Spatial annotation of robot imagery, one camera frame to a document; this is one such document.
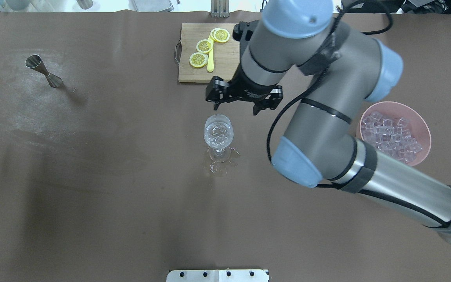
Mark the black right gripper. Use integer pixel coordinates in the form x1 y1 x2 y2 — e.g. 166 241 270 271
205 69 283 116

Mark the steel double jigger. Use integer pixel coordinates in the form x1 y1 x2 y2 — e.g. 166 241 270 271
25 54 63 88

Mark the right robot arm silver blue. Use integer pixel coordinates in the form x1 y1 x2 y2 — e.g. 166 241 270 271
205 0 451 244

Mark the clear wine glass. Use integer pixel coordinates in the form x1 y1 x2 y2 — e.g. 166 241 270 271
203 114 234 163

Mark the pile of ice cubes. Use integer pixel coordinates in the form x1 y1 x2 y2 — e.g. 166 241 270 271
359 111 424 164

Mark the bamboo cutting board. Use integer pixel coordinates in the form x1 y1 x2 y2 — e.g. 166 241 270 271
178 23 240 83

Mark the lemon slice middle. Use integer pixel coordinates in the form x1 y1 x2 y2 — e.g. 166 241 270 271
196 39 214 54

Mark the pink bowl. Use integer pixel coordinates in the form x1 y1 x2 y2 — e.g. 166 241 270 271
356 101 432 166

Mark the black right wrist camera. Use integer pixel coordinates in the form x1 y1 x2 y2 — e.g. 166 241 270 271
232 20 260 43

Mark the aluminium frame post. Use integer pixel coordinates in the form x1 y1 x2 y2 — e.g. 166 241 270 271
210 0 230 18

